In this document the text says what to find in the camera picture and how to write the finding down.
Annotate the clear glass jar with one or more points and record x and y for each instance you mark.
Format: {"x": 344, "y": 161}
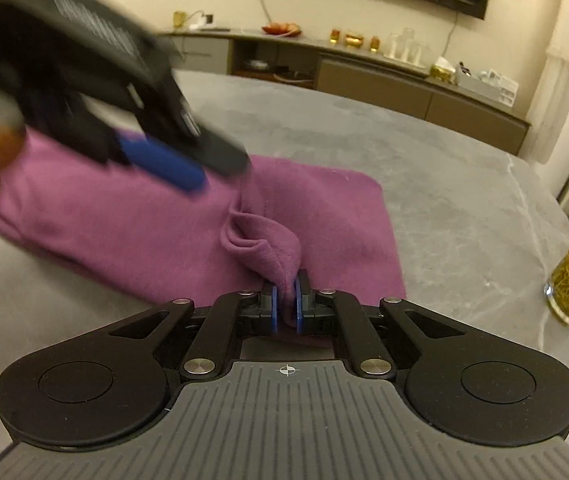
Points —
{"x": 423, "y": 52}
{"x": 408, "y": 42}
{"x": 393, "y": 46}

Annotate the white storage box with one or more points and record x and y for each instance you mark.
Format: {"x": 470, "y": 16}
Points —
{"x": 489, "y": 87}

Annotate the amber drinking glass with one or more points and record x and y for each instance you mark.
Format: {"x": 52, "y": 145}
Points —
{"x": 335, "y": 36}
{"x": 375, "y": 44}

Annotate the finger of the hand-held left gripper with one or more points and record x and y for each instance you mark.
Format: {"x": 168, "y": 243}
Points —
{"x": 214, "y": 152}
{"x": 164, "y": 162}

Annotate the purple pants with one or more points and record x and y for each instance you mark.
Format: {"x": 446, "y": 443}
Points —
{"x": 139, "y": 225}

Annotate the white bowl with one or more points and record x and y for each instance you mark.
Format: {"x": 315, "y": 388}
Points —
{"x": 257, "y": 64}

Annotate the dark basket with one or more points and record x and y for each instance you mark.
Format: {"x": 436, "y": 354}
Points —
{"x": 293, "y": 77}

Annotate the golden bowl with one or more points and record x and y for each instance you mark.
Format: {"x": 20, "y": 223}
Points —
{"x": 354, "y": 40}

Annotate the yellow tissue box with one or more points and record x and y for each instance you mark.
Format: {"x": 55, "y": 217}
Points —
{"x": 442, "y": 71}

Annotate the brown sideboard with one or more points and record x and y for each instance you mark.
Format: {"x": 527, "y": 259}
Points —
{"x": 374, "y": 85}

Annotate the plate of fruit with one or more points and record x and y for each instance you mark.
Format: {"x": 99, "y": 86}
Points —
{"x": 281, "y": 29}

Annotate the yellow cup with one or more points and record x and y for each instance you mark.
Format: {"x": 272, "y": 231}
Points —
{"x": 180, "y": 19}

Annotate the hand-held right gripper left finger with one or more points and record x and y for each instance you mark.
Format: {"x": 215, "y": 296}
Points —
{"x": 274, "y": 310}

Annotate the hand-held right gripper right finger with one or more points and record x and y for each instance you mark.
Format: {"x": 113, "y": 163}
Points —
{"x": 298, "y": 310}

